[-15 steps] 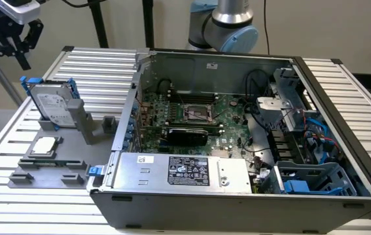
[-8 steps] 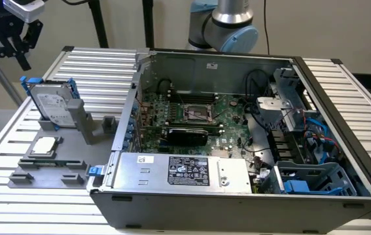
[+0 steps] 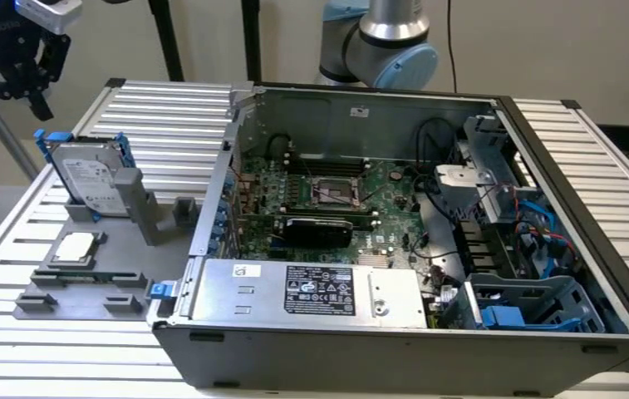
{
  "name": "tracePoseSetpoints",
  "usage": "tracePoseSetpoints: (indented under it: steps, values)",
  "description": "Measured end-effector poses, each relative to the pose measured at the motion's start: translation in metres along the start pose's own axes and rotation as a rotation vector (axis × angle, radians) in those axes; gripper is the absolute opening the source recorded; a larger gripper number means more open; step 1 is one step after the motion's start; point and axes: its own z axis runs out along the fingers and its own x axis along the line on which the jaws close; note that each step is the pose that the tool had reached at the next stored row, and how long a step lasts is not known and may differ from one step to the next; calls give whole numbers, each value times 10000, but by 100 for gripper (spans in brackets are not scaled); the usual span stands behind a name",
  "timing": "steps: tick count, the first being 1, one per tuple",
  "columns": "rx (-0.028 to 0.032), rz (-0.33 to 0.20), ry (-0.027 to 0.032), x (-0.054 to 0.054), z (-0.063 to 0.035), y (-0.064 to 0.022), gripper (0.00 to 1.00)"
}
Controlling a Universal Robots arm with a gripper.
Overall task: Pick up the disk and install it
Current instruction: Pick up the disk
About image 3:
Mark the blue case latch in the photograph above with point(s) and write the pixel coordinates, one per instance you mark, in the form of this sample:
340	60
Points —
160	290

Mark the black graphics card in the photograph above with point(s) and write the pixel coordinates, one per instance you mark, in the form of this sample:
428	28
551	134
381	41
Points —
314	232

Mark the black stand pole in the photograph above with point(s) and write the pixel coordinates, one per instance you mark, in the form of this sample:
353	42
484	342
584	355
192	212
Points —
168	41
250	41

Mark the CPU socket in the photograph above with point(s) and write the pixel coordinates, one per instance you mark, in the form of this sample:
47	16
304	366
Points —
333	191

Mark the black plastic card guide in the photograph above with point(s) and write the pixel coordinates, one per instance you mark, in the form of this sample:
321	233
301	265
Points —
480	249

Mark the green motherboard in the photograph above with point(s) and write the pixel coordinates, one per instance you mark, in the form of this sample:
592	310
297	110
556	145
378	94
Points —
386	208

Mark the blue drive bay cage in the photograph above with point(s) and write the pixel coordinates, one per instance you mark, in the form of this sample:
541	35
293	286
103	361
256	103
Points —
564	299

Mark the black flat box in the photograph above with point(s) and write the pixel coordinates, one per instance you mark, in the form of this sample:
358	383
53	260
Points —
624	141

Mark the open black PC case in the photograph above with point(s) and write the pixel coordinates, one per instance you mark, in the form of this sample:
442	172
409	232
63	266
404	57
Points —
348	353

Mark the black table corner cap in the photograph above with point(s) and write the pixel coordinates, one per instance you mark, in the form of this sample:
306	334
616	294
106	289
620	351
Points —
115	82
571	104

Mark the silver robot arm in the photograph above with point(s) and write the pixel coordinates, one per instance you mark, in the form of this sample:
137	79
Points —
381	25

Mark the silver finned heatsink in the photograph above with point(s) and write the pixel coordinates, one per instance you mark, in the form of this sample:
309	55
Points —
374	260

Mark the blue plastic bay bracket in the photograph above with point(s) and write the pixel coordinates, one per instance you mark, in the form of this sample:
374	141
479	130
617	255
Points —
503	318

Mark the metal drive cage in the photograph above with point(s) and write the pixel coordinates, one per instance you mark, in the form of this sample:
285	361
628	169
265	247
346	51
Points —
480	178

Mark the silver CPU chip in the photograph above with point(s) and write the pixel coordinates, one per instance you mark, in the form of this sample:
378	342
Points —
74	247

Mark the hard disk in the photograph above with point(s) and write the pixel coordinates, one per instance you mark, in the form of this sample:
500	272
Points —
83	174

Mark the grey plastic parts rack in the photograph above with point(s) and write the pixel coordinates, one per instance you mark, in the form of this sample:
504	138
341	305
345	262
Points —
119	257

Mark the black RAM slot bank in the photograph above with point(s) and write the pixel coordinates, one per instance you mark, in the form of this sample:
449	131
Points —
328	165
364	211

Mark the silver power supply unit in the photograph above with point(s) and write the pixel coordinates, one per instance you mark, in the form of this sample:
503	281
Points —
237	299

